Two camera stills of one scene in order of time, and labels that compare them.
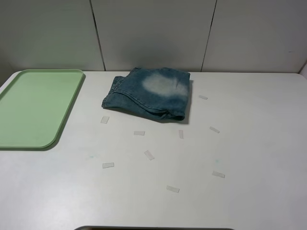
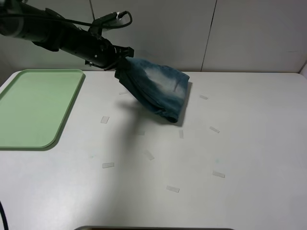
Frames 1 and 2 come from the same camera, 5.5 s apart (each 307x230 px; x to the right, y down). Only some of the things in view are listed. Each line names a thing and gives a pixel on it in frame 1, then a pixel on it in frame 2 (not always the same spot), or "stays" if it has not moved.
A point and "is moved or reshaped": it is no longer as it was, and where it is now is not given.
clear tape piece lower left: (105, 165) stays
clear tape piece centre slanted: (148, 155) stays
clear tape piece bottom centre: (172, 189) stays
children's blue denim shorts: (162, 92) is moved or reshaped
